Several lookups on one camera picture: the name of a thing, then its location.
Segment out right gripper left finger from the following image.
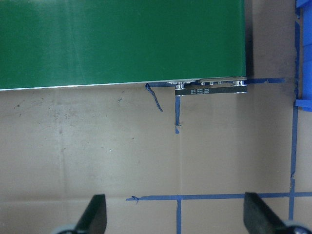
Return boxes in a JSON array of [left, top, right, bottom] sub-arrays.
[[74, 194, 107, 232]]

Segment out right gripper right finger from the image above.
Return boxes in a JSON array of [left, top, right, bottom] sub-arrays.
[[243, 192, 287, 234]]

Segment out empty blue bin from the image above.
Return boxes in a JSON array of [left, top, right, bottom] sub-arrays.
[[295, 0, 312, 112]]

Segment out green conveyor belt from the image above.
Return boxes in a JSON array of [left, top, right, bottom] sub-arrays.
[[0, 0, 246, 91]]

